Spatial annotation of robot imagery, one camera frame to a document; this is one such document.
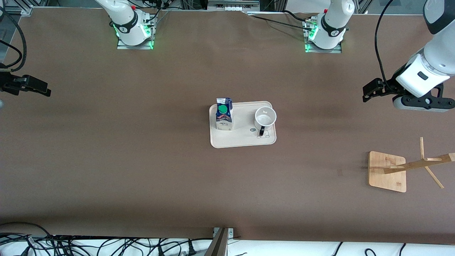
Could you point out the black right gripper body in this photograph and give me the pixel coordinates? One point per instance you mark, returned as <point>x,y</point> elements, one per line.
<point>10,84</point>

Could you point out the aluminium profile bar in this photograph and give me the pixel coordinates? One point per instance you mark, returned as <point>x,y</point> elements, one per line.
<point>217,243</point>

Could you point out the blue milk carton green cap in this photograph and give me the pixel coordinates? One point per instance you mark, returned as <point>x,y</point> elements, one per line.
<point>224,115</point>

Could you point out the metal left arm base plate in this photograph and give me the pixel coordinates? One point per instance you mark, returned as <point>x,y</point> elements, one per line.
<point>336,50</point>

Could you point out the grey metal bracket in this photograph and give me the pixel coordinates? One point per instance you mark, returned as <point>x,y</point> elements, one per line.
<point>233,5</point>

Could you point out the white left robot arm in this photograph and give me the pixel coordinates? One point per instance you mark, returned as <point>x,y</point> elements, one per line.
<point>435,53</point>

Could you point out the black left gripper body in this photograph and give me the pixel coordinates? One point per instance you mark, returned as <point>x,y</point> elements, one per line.
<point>385,87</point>

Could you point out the beige rectangular serving tray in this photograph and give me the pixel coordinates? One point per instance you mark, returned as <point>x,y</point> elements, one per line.
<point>241,137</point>

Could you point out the grey metal frame rail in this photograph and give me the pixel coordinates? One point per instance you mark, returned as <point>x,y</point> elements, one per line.
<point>17,10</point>

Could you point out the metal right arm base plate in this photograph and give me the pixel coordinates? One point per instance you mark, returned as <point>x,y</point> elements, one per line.
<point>122,46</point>

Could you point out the wooden cup hanging rack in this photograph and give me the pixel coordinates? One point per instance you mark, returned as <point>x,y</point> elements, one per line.
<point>387,172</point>

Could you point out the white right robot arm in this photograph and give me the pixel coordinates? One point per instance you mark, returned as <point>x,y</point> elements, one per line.
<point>124,17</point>

